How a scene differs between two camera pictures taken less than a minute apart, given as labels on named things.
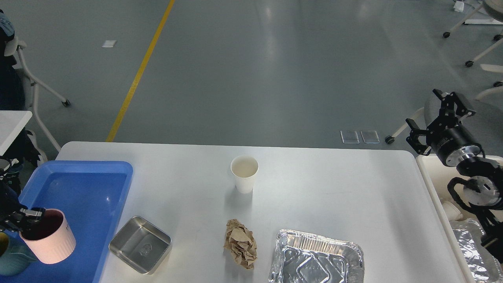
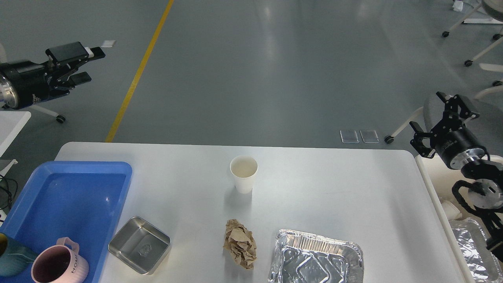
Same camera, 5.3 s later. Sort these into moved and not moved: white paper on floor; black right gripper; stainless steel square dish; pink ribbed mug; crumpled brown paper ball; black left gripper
Moved: pink ribbed mug; black left gripper
Not moved: black right gripper; crumpled brown paper ball; white paper on floor; stainless steel square dish
